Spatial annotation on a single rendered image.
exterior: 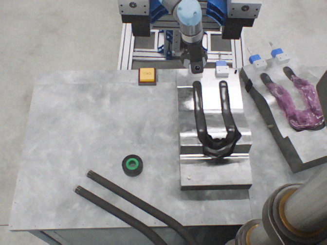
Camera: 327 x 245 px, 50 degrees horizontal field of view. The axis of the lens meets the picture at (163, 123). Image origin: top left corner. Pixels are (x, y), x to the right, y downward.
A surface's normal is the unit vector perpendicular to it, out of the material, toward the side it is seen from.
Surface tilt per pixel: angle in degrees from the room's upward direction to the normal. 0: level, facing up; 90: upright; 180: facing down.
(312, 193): 90
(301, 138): 0
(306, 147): 0
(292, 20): 0
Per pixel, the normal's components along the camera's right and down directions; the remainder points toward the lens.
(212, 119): -0.01, -0.83
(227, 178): 0.00, -0.47
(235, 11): -0.04, 0.88
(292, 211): -0.99, 0.15
